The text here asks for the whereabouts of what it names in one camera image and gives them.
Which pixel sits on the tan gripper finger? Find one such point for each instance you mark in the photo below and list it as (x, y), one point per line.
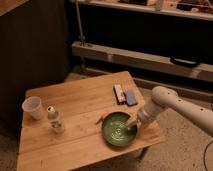
(131, 121)

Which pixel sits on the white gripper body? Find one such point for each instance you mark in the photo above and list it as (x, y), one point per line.
(148, 113)

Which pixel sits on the green ceramic bowl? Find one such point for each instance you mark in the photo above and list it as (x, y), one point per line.
(115, 132)

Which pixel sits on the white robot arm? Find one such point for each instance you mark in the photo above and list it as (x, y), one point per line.
(163, 98)

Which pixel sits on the blue rectangular block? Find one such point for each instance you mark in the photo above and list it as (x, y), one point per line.
(130, 98)

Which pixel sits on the small orange carrot toy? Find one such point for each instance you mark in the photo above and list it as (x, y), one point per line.
(102, 117)

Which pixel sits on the wooden low table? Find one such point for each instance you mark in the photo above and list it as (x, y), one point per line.
(82, 104)

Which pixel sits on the clear plastic bottle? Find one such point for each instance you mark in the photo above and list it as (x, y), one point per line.
(56, 120)

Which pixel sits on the vertical metal pole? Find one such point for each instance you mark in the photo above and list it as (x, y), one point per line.
(82, 38)

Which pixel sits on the clear plastic cup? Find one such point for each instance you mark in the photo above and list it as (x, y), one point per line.
(33, 106)

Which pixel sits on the upper cluttered shelf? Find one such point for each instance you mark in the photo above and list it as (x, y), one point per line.
(162, 7)

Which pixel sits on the black handle on rail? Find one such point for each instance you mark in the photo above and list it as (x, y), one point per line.
(189, 64)

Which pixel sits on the metal shelf rail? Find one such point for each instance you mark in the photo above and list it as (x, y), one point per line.
(141, 60)

